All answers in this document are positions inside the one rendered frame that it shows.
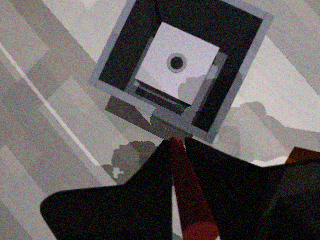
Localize dark red peg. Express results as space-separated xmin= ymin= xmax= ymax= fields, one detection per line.
xmin=168 ymin=136 xmax=219 ymax=240

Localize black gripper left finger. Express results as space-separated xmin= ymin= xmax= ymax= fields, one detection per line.
xmin=40 ymin=140 xmax=173 ymax=240

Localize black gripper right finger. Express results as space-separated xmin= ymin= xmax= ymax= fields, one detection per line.
xmin=185 ymin=137 xmax=320 ymax=240

